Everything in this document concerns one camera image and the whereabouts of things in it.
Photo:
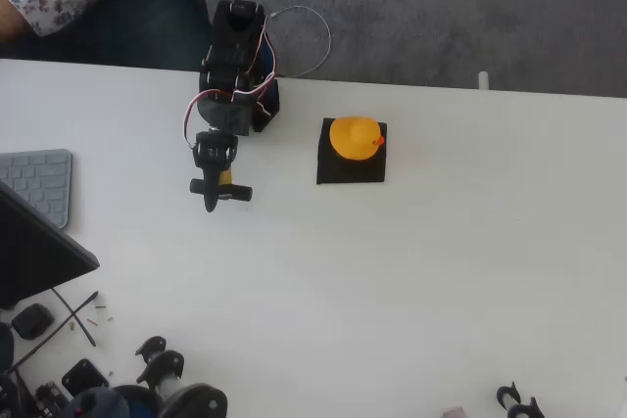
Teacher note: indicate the blue plastic clamp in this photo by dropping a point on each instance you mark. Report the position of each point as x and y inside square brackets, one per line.
[142, 405]

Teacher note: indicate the person in floral shirt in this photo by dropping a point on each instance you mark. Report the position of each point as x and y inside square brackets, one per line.
[147, 21]

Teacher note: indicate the black square mounting plate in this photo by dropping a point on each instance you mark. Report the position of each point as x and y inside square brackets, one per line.
[84, 376]

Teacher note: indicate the small white post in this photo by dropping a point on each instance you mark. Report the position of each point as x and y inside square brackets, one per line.
[483, 81]

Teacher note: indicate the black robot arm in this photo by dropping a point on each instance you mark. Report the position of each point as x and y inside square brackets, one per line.
[230, 65]

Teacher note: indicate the small red pin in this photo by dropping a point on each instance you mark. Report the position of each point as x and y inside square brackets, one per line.
[92, 322]

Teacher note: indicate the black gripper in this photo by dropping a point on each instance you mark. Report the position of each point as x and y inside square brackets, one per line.
[214, 156]

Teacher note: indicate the yellow rubber duck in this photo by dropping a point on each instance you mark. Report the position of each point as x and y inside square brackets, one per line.
[352, 139]

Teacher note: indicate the small black rounded box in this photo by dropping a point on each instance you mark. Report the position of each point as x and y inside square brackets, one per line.
[32, 321]

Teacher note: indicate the black tube camera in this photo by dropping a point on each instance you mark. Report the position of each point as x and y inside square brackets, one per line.
[242, 192]

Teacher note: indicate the bare forearm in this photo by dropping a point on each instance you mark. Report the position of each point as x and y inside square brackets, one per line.
[11, 21]

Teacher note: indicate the black laptop screen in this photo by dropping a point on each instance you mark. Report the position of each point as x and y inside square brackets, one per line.
[34, 251]

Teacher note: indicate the yellow adhesive tape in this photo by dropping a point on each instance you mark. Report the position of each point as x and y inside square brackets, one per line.
[226, 177]

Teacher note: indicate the black circuit board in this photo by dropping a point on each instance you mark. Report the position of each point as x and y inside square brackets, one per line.
[49, 398]

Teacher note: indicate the black stand with clamp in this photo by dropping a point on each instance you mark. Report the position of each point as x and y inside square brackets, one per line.
[521, 408]

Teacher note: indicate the grey keyboard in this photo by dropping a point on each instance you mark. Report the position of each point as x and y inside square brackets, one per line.
[39, 178]

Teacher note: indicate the black square box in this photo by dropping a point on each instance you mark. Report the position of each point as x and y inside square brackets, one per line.
[352, 173]

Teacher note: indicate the thin black stick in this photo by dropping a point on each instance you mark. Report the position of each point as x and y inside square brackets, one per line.
[89, 337]
[49, 335]

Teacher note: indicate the dark round object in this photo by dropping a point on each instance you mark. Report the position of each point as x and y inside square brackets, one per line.
[5, 347]

